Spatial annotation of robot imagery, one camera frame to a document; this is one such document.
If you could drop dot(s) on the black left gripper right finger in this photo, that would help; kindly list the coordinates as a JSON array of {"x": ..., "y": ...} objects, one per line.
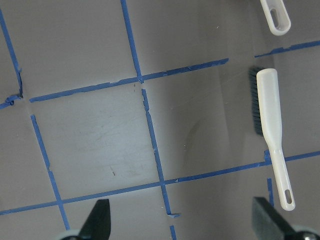
[{"x": 267, "y": 223}]

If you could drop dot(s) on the white hand brush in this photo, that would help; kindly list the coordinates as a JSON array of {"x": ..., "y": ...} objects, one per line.
[{"x": 267, "y": 122}]

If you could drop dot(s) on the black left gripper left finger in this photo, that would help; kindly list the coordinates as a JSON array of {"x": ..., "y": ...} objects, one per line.
[{"x": 98, "y": 223}]

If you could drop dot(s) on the white plastic dustpan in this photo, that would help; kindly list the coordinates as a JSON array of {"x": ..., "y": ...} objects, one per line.
[{"x": 277, "y": 17}]

